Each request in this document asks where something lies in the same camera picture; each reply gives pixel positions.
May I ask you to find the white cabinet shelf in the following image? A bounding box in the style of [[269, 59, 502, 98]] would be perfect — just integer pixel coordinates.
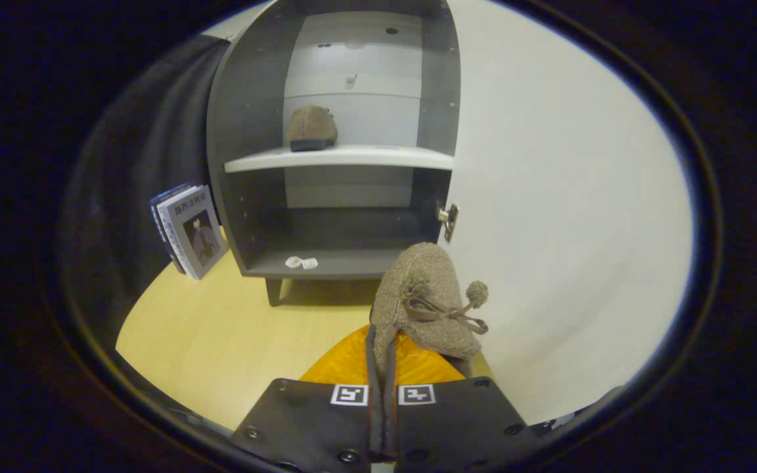
[[223, 144, 455, 174]]

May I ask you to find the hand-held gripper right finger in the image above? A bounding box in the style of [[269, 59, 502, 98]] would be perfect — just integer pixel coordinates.
[[385, 330, 530, 473]]

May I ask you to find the grey portrait cover book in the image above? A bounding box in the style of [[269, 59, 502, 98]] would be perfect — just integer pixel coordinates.
[[157, 185, 229, 281]]

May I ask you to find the white shoe cabinet door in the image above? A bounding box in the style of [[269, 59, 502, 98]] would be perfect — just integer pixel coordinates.
[[443, 0, 693, 426]]

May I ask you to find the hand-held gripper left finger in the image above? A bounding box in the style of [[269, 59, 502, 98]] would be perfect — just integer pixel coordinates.
[[231, 325, 380, 473]]

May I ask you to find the brown fuzzy shoe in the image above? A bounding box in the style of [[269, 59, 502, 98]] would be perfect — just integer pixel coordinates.
[[370, 242, 490, 379], [287, 104, 339, 153]]

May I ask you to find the black backdrop cloth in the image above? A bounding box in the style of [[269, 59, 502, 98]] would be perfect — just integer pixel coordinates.
[[62, 34, 229, 332]]

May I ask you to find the metal door hinge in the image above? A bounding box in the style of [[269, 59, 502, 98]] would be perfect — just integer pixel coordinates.
[[437, 203, 460, 244]]

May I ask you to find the grey shoe cabinet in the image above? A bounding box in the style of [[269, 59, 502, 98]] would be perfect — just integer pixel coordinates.
[[206, 0, 462, 307]]

